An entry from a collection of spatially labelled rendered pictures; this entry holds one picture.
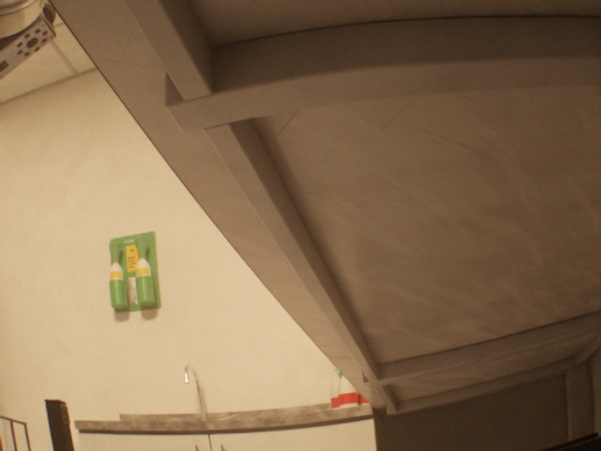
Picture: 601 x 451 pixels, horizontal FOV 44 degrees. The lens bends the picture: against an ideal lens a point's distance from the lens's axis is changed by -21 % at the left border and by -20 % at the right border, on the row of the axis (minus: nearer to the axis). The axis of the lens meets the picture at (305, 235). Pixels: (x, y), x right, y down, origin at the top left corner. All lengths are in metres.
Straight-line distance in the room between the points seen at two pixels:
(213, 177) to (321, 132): 0.12
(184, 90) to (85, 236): 3.54
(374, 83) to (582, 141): 0.33
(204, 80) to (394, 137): 0.26
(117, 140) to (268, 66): 3.63
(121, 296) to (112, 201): 0.50
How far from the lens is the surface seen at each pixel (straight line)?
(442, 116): 0.72
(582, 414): 2.95
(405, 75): 0.55
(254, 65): 0.56
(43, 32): 1.36
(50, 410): 1.16
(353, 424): 2.98
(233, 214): 0.89
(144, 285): 3.75
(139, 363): 3.82
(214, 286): 3.78
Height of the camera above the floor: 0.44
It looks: 18 degrees up
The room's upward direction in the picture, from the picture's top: 7 degrees counter-clockwise
